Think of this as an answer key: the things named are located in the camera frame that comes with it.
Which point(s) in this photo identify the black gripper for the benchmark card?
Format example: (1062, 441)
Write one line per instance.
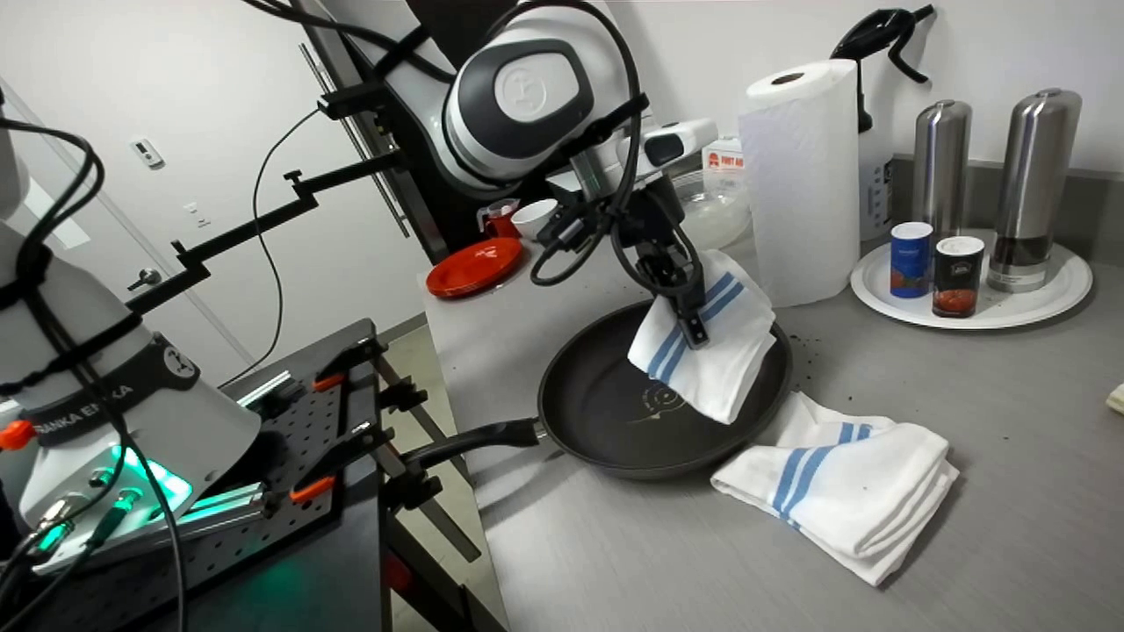
(654, 239)

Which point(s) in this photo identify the white blue-striped towel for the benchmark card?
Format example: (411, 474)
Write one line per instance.
(715, 364)
(844, 478)

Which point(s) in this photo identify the black jointed mount arm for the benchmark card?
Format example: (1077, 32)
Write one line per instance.
(232, 232)

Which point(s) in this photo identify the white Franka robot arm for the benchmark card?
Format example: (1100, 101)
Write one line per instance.
(515, 94)

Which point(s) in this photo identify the black nonstick frying pan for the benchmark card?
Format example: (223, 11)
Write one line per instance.
(597, 405)

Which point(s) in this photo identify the white paper towel roll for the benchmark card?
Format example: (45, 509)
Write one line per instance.
(802, 188)

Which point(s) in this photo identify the folded white blue-striped towel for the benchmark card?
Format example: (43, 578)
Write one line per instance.
(844, 478)

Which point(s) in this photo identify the large clear plastic bowl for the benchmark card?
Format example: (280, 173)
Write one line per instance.
(720, 216)

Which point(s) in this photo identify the small white cup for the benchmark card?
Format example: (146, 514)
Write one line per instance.
(530, 216)

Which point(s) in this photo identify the red plate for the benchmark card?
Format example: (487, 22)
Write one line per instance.
(469, 269)

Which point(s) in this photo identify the blue label spice jar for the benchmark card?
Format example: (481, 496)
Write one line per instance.
(912, 265)

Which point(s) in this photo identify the dark label spice jar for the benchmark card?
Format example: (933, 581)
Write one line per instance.
(955, 283)

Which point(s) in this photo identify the short steel grinder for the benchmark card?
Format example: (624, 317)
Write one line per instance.
(941, 163)

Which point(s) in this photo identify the spray bottle with black head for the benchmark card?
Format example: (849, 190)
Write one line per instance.
(883, 35)

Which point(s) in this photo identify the white round plate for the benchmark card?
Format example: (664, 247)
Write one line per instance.
(1029, 302)

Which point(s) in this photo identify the black tilted board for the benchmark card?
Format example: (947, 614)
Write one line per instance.
(426, 19)

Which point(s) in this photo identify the tall steel grinder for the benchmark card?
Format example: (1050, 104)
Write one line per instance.
(1037, 176)

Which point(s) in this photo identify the orange round knob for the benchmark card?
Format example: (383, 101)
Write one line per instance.
(16, 434)

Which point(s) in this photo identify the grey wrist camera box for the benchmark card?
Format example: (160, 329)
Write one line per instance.
(678, 141)

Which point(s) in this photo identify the white wall thermostat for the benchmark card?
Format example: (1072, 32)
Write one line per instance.
(147, 151)

